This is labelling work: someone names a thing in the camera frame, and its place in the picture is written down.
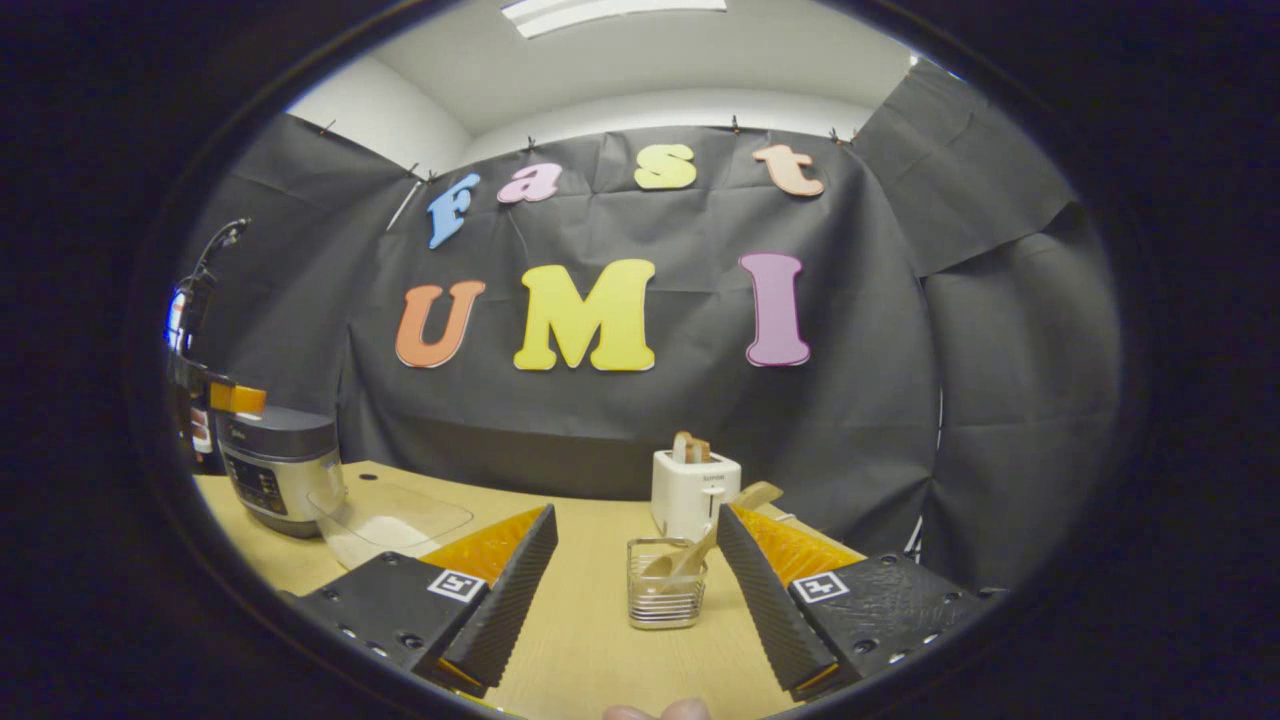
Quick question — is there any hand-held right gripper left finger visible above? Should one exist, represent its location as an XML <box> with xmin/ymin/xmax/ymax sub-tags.
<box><xmin>290</xmin><ymin>503</ymin><xmax>559</xmax><ymax>699</ymax></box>

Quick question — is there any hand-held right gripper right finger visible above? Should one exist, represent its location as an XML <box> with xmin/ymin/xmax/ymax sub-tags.
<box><xmin>716</xmin><ymin>503</ymin><xmax>1006</xmax><ymax>701</ymax></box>

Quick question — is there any silver rice cooker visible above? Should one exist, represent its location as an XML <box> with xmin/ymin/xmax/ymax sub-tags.
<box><xmin>217</xmin><ymin>405</ymin><xmax>346</xmax><ymax>539</ymax></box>

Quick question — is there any metal chopstick holder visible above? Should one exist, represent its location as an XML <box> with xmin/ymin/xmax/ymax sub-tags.
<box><xmin>627</xmin><ymin>537</ymin><xmax>708</xmax><ymax>631</ymax></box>

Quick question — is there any wooden spoon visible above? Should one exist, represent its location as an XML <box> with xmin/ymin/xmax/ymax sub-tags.
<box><xmin>640</xmin><ymin>481</ymin><xmax>786</xmax><ymax>596</ymax></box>

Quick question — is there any clear plastic rice container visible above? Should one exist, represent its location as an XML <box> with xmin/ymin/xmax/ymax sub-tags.
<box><xmin>305</xmin><ymin>478</ymin><xmax>476</xmax><ymax>571</ymax></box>

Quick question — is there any white toaster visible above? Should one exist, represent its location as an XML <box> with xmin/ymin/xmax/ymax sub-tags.
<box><xmin>651</xmin><ymin>449</ymin><xmax>743</xmax><ymax>543</ymax></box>

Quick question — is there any black backdrop cloth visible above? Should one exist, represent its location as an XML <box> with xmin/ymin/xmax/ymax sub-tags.
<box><xmin>180</xmin><ymin>55</ymin><xmax>1126</xmax><ymax>591</ymax></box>

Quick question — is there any ceiling light panel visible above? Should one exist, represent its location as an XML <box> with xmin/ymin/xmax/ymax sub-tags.
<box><xmin>500</xmin><ymin>0</ymin><xmax>729</xmax><ymax>41</ymax></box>

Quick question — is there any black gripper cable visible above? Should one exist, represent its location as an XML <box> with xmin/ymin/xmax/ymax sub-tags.
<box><xmin>180</xmin><ymin>217</ymin><xmax>253</xmax><ymax>301</ymax></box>

